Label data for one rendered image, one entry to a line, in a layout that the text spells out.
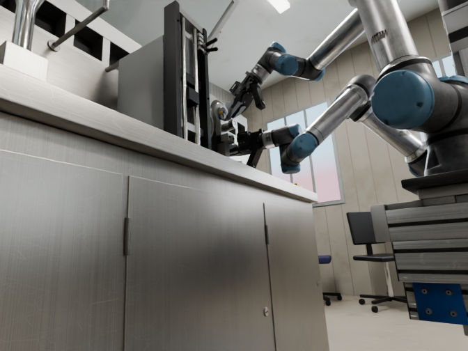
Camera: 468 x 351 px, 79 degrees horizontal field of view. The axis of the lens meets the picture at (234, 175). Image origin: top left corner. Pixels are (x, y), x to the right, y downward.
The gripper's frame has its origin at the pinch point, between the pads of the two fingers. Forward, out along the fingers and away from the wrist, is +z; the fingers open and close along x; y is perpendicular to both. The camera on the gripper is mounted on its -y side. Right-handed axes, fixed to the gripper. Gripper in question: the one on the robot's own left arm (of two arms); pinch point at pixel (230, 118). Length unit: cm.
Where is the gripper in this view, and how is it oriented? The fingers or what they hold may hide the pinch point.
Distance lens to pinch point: 127.2
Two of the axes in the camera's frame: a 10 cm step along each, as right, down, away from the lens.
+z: -6.2, 7.5, 2.3
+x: -5.2, -1.7, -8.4
